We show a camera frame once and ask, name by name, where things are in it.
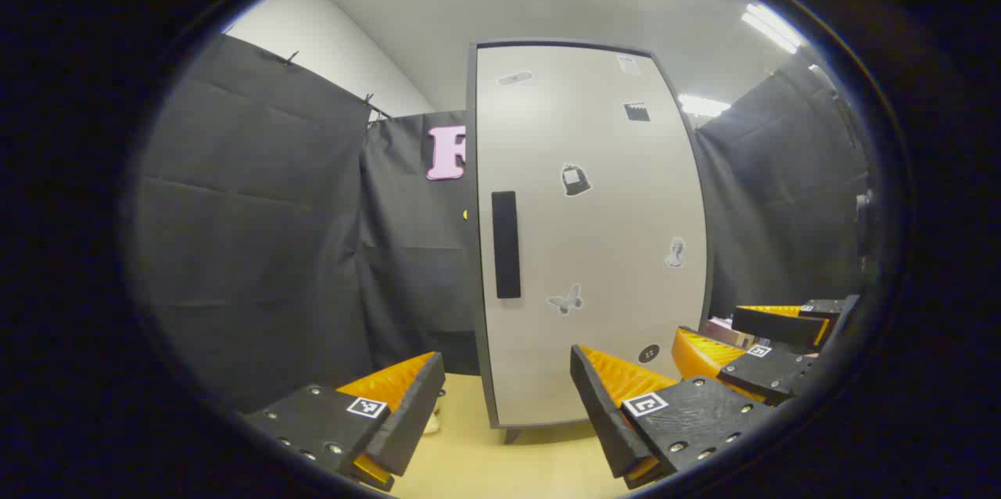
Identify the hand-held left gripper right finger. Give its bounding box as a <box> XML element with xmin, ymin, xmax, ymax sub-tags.
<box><xmin>570</xmin><ymin>343</ymin><xmax>775</xmax><ymax>490</ymax></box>

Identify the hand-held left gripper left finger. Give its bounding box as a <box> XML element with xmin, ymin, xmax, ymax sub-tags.
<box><xmin>242</xmin><ymin>351</ymin><xmax>447</xmax><ymax>494</ymax></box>

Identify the dark grey cabinet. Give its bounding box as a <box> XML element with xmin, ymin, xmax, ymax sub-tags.
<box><xmin>467</xmin><ymin>38</ymin><xmax>714</xmax><ymax>445</ymax></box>

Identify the cream soft object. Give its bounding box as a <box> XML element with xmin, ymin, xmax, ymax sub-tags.
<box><xmin>422</xmin><ymin>390</ymin><xmax>447</xmax><ymax>435</ymax></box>

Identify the pale flat box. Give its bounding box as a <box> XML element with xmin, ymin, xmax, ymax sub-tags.
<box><xmin>700</xmin><ymin>318</ymin><xmax>758</xmax><ymax>350</ymax></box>

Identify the black backdrop cloth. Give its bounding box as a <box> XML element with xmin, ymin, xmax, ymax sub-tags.
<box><xmin>360</xmin><ymin>109</ymin><xmax>482</xmax><ymax>376</ymax></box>
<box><xmin>692</xmin><ymin>49</ymin><xmax>873</xmax><ymax>320</ymax></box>
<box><xmin>129</xmin><ymin>34</ymin><xmax>375</xmax><ymax>414</ymax></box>

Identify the long ceiling light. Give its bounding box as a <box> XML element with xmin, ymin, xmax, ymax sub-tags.
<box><xmin>678</xmin><ymin>94</ymin><xmax>732</xmax><ymax>118</ymax></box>
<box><xmin>741</xmin><ymin>3</ymin><xmax>806</xmax><ymax>56</ymax></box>

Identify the black door handle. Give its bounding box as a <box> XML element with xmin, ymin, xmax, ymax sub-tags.
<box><xmin>491</xmin><ymin>191</ymin><xmax>522</xmax><ymax>300</ymax></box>

